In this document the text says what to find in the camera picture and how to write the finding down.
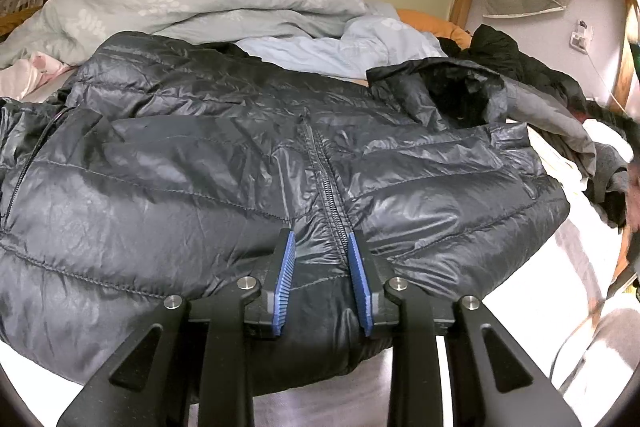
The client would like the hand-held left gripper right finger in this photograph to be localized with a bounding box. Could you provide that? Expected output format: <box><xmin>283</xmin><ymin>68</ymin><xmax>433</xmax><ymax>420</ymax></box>
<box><xmin>346</xmin><ymin>229</ymin><xmax>583</xmax><ymax>427</ymax></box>

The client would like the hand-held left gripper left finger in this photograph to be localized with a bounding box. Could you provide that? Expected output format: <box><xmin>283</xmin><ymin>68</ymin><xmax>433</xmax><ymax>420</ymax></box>
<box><xmin>56</xmin><ymin>229</ymin><xmax>298</xmax><ymax>427</ymax></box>

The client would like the black down jacket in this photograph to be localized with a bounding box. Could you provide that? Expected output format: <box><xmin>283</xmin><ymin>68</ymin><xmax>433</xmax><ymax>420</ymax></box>
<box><xmin>0</xmin><ymin>31</ymin><xmax>572</xmax><ymax>400</ymax></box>

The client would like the black clothes heap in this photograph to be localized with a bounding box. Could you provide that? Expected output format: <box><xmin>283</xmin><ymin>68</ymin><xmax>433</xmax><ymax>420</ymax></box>
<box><xmin>440</xmin><ymin>24</ymin><xmax>588</xmax><ymax>102</ymax></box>

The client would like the white garment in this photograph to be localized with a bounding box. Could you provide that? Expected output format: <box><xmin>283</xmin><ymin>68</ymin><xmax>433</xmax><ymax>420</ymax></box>
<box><xmin>525</xmin><ymin>119</ymin><xmax>633</xmax><ymax>192</ymax></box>

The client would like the dark grey garment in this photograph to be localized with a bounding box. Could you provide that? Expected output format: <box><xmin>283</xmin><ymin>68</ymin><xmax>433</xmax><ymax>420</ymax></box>
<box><xmin>585</xmin><ymin>142</ymin><xmax>632</xmax><ymax>228</ymax></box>

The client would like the orange pillow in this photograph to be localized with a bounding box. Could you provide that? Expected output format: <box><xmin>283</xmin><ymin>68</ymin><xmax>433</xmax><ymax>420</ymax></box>
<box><xmin>397</xmin><ymin>9</ymin><xmax>473</xmax><ymax>48</ymax></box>

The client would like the white pink floral pillow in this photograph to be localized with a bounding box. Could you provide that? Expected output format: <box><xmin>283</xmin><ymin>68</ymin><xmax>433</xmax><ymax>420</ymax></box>
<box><xmin>0</xmin><ymin>51</ymin><xmax>71</xmax><ymax>100</ymax></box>

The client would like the white wall socket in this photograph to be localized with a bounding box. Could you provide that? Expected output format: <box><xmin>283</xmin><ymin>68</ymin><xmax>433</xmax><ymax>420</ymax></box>
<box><xmin>570</xmin><ymin>21</ymin><xmax>593</xmax><ymax>52</ymax></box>

